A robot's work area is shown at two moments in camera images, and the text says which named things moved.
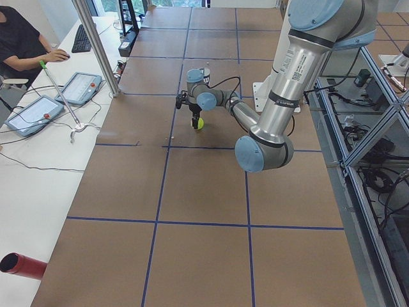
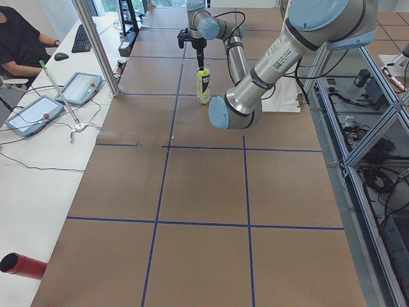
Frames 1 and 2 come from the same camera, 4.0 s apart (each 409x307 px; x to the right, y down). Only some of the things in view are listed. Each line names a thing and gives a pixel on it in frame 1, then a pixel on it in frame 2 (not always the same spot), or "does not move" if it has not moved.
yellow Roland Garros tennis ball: (200, 123) -> (203, 73)
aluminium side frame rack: (360, 117) does not move
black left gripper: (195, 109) -> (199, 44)
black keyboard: (82, 43) does not move
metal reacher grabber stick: (80, 126) does not move
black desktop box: (126, 46) does not move
